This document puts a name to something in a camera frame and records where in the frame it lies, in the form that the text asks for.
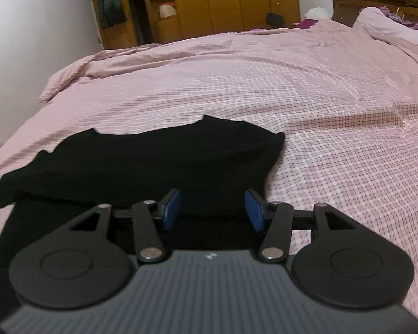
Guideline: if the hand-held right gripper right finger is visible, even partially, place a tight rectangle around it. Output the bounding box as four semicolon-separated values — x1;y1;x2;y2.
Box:
244;188;358;264

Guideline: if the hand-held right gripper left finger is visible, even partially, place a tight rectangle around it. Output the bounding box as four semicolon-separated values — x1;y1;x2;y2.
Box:
69;188;182;264

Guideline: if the black garment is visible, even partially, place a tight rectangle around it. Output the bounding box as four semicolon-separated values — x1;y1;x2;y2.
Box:
0;115;286;321

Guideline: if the pink checked bed cover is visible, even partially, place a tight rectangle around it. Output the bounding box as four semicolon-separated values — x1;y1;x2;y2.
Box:
0;17;418;321

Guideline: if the purple cloth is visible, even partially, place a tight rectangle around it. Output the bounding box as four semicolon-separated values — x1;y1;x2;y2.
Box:
293;19;321;30

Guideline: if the white container on shelf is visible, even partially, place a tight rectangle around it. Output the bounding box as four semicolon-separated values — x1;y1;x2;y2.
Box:
158;3;178;19

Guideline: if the white soft cushion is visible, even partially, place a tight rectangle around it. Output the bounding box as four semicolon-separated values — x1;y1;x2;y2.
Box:
305;8;333;21

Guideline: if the wooden wardrobe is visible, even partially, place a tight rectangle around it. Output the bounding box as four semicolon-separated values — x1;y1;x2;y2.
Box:
89;0;302;50

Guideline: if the dark hanging jacket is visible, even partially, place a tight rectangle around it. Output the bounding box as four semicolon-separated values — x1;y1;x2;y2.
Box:
89;0;128;30

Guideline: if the pale pink pillow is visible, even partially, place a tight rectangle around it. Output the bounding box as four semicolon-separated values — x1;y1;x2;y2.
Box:
353;7;418;45

